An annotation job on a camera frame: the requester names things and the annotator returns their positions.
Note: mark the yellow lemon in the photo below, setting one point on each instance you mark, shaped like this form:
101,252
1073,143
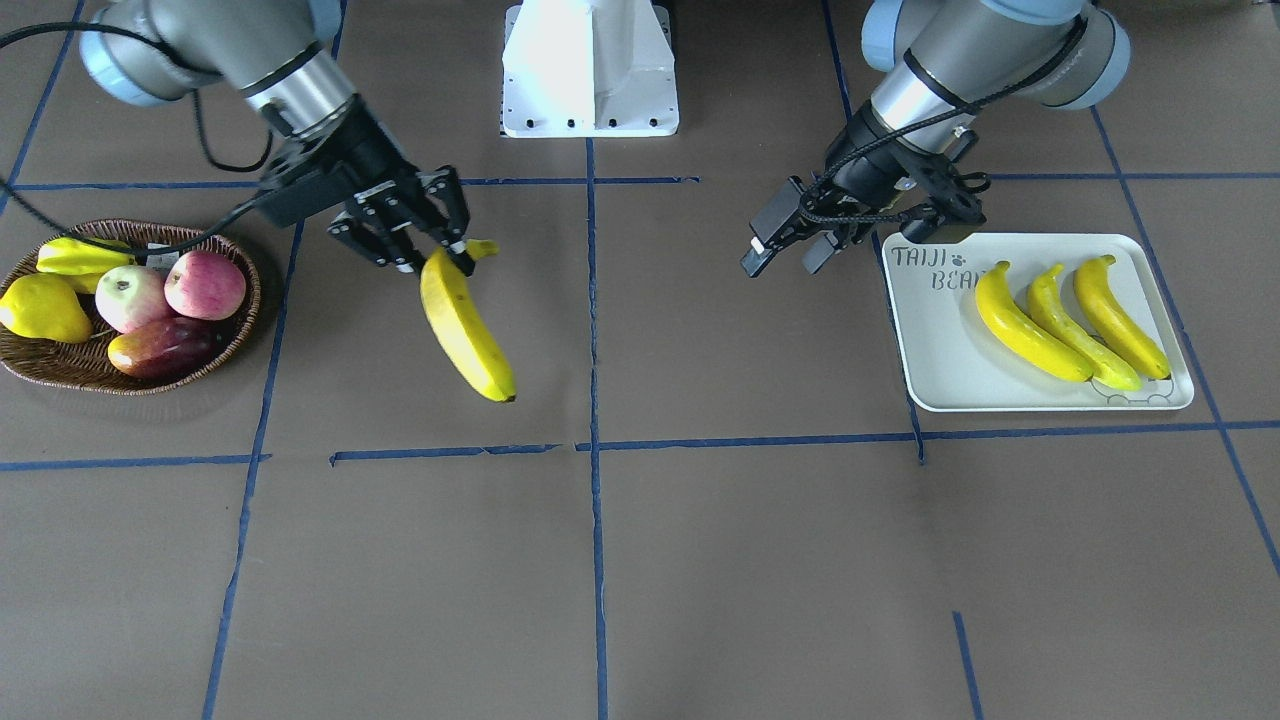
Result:
45,307

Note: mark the dark purple fruit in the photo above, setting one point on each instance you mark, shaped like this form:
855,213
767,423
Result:
166,349

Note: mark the pink peach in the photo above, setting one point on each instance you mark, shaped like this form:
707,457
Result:
131,296

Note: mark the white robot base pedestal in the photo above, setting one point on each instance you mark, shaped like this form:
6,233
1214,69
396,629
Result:
588,69

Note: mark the white bear-print tray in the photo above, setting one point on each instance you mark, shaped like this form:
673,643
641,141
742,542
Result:
953,364

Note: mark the woven wicker basket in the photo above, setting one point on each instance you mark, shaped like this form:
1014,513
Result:
86,365

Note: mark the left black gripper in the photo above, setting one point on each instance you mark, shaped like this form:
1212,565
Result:
856,163

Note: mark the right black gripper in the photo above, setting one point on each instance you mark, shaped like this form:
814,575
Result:
367,150

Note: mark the red apple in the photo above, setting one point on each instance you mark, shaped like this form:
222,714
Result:
205,285

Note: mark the yellow star fruit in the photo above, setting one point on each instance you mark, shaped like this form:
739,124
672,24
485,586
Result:
82,264

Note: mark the white paper label tag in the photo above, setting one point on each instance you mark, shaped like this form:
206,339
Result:
162,257

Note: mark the yellow banana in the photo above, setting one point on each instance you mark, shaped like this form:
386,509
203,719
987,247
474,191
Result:
1047,310
461,332
1114,324
1018,333

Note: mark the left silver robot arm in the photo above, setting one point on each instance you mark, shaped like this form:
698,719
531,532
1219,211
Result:
949,60

